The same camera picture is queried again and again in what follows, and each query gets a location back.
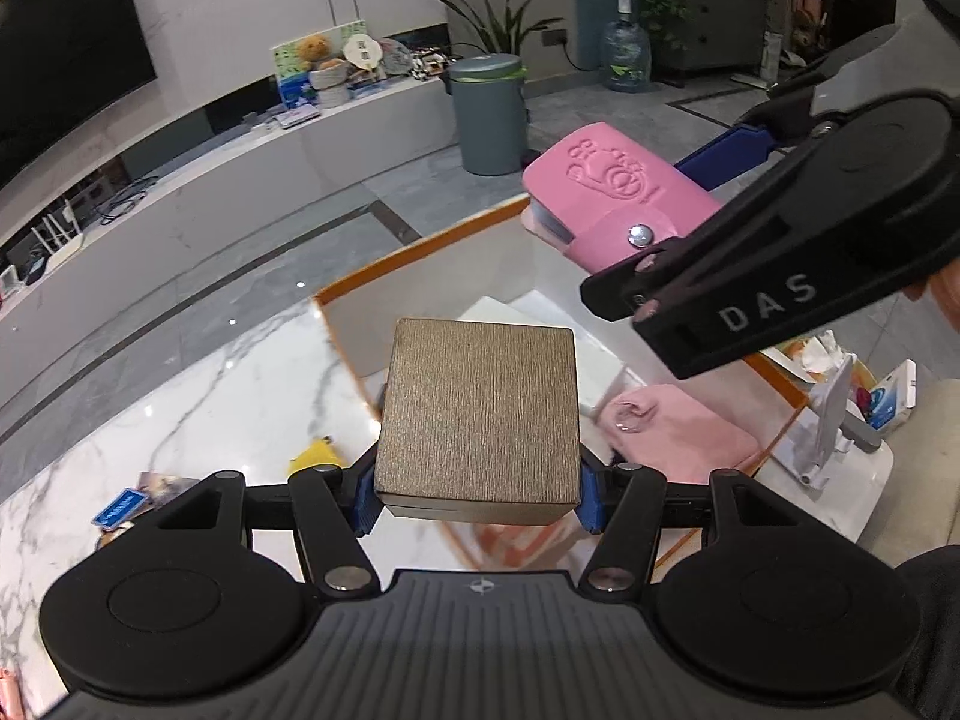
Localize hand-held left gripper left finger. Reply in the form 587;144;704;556
154;456;385;598

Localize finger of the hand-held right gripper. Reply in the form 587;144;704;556
675;71;835;193
581;141;835;325

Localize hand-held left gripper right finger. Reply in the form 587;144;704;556
574;456;815;598

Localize yellow tape measure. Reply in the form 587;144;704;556
287;433;347;477

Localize pink card wallet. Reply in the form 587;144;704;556
521;120;725;275

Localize pink pouch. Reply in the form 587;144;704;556
592;384;762;485

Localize brown box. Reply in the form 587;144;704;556
373;317;582;527

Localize orange cardboard box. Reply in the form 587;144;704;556
311;195;815;578

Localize person's right hand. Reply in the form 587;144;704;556
904;259;960;305

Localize blue water jug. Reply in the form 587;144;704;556
600;0;652;93

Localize grey cabinet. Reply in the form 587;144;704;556
574;0;773;87

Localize crumpled tissue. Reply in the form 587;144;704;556
780;330;846;377

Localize blue and white packet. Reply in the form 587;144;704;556
874;358;917;432

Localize grey trash can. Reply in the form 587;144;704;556
444;54;530;176

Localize white phone stand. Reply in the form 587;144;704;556
795;356;882;485

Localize long leaf potted plant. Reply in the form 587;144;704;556
427;0;567;61

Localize white side table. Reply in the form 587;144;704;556
754;382;897;541

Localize white marble television console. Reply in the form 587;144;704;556
0;75;481;383

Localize white round fan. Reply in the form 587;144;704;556
343;34;383;81

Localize white woven basket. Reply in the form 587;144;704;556
307;64;353;110

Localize brown teddy bear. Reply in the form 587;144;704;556
296;34;335;72

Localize green and blue picture board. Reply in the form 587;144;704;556
270;19;368;107

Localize white router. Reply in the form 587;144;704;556
30;199;83;256

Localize black television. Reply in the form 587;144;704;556
0;0;158;192

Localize black cables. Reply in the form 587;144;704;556
94;176;162;224

